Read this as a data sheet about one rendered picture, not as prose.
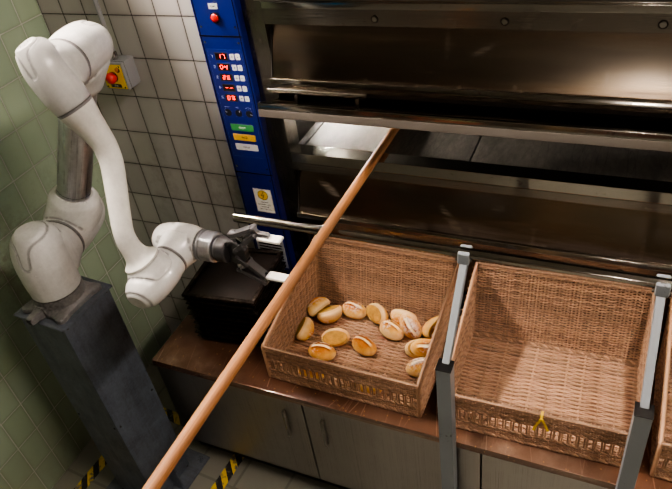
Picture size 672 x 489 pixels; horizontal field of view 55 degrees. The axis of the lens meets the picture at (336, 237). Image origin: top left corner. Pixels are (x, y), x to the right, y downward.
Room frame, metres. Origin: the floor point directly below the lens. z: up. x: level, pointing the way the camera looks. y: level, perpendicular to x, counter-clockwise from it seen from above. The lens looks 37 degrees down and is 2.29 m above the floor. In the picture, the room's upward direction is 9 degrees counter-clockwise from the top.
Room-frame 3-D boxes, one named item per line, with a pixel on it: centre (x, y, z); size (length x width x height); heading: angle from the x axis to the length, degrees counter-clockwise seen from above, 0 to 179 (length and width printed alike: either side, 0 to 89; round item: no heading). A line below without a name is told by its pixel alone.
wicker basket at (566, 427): (1.30, -0.58, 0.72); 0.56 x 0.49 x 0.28; 63
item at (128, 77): (2.23, 0.65, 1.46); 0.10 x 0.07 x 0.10; 61
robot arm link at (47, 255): (1.62, 0.88, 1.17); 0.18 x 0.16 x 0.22; 166
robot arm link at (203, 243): (1.49, 0.35, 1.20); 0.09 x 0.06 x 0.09; 151
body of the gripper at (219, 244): (1.45, 0.29, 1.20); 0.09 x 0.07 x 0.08; 61
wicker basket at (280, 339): (1.59, -0.05, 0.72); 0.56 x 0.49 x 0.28; 60
